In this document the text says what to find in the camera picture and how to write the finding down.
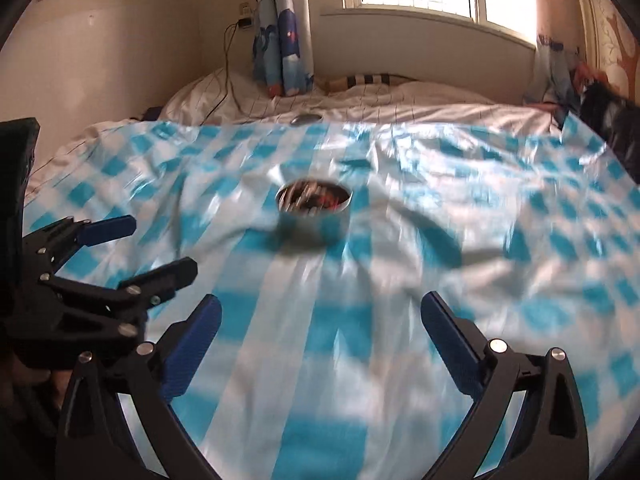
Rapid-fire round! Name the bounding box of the black striped pillow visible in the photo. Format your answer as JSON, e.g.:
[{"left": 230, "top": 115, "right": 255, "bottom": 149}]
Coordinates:
[{"left": 322, "top": 73, "right": 417, "bottom": 94}]

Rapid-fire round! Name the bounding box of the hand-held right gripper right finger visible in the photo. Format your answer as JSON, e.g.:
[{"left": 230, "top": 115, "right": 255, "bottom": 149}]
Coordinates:
[{"left": 420, "top": 290, "right": 592, "bottom": 480}]

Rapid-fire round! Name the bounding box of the round metal tin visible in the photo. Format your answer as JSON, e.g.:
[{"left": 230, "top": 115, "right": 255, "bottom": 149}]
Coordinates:
[{"left": 275, "top": 178, "right": 354, "bottom": 248}]

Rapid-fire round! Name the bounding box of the white striped bed sheet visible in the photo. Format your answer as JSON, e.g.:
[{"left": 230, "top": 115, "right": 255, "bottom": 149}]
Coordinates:
[{"left": 25, "top": 66, "right": 568, "bottom": 201}]

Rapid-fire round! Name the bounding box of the blue cartoon print curtain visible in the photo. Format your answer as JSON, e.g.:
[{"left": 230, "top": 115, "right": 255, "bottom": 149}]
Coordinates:
[
  {"left": 251, "top": 0, "right": 317, "bottom": 99},
  {"left": 527, "top": 0, "right": 587, "bottom": 107}
]

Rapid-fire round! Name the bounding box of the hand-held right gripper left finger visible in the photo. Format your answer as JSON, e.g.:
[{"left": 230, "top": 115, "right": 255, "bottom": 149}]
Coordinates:
[{"left": 54, "top": 294, "right": 222, "bottom": 480}]

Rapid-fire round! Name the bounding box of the dark cloth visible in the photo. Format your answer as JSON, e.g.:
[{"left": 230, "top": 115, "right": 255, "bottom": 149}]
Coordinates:
[{"left": 559, "top": 62, "right": 640, "bottom": 183}]

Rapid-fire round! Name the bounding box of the blue white checkered cloth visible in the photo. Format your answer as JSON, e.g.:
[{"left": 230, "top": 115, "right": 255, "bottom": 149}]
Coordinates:
[{"left": 20, "top": 119, "right": 640, "bottom": 480}]

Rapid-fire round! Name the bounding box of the black charger cable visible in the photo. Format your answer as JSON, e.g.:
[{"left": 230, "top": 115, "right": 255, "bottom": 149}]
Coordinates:
[{"left": 202, "top": 19, "right": 262, "bottom": 126}]

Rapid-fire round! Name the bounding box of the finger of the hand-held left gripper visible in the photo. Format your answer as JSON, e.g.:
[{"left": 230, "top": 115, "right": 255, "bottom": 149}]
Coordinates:
[
  {"left": 21, "top": 214, "right": 137, "bottom": 283},
  {"left": 39, "top": 257, "right": 199, "bottom": 338}
]

